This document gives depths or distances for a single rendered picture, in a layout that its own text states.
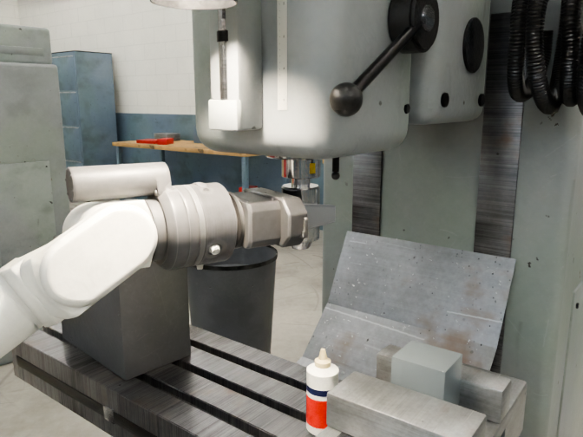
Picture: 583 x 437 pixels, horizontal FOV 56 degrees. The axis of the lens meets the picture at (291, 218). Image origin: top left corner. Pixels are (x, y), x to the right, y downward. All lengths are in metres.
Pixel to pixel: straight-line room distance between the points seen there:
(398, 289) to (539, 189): 0.29
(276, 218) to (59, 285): 0.23
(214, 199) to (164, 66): 6.90
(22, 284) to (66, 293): 0.04
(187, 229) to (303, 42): 0.21
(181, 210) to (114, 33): 7.80
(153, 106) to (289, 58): 7.11
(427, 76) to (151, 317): 0.52
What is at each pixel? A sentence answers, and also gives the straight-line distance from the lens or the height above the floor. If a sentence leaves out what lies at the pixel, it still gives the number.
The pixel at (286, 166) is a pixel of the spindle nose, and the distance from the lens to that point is 0.64.
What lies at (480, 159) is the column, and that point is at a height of 1.27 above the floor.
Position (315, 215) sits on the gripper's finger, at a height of 1.24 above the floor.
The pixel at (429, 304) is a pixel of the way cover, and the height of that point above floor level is 1.03.
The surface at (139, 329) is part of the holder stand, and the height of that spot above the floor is 1.04.
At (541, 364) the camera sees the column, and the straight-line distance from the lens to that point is 1.00.
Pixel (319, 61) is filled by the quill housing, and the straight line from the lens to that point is 0.53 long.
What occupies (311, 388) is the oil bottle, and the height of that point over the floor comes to 1.02.
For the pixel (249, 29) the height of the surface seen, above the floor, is 1.44.
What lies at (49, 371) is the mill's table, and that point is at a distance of 1.02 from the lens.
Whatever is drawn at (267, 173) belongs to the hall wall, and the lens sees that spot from 6.24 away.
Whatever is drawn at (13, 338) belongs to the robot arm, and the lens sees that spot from 0.54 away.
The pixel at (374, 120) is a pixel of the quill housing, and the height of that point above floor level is 1.35.
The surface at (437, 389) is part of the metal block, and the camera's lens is 0.61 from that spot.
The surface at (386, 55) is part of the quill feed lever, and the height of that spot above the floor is 1.41.
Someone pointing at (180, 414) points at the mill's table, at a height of 0.96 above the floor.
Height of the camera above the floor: 1.37
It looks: 12 degrees down
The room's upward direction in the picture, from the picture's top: straight up
